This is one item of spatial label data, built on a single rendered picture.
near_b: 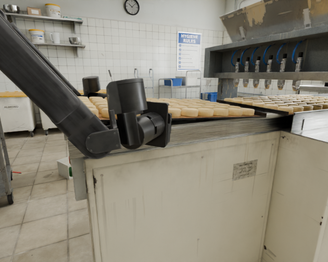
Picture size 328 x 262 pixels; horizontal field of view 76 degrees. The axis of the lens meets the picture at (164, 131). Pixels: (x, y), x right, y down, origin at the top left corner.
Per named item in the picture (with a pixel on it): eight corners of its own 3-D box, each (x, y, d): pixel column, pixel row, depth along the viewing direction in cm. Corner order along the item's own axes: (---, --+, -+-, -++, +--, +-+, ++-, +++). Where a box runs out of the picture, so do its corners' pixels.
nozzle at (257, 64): (255, 87, 96) (260, 46, 91) (260, 88, 93) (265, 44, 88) (245, 88, 93) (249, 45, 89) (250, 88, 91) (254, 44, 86)
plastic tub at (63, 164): (83, 165, 249) (81, 152, 244) (94, 169, 236) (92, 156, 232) (58, 174, 225) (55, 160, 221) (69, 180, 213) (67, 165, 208)
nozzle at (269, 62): (266, 88, 90) (272, 43, 86) (272, 89, 88) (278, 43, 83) (256, 89, 88) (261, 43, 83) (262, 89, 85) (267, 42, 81)
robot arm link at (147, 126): (116, 152, 39) (143, 151, 37) (109, 115, 38) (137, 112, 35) (134, 142, 45) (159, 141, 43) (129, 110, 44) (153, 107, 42)
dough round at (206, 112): (205, 117, 61) (205, 110, 61) (193, 114, 65) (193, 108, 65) (216, 116, 64) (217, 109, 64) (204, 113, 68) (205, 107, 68)
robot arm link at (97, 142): (88, 145, 42) (87, 156, 34) (76, 88, 40) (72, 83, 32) (146, 134, 46) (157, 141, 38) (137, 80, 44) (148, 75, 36)
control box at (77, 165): (83, 166, 80) (79, 131, 77) (88, 198, 59) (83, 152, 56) (73, 167, 79) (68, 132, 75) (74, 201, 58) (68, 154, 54)
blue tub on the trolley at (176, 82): (174, 85, 480) (174, 78, 476) (183, 86, 446) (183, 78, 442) (162, 85, 467) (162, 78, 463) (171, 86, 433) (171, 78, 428)
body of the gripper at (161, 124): (170, 102, 47) (158, 105, 40) (168, 145, 49) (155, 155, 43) (144, 100, 49) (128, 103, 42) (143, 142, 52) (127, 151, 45)
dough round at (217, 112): (215, 116, 64) (215, 109, 64) (210, 113, 69) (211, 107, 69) (230, 116, 65) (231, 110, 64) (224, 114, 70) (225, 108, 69)
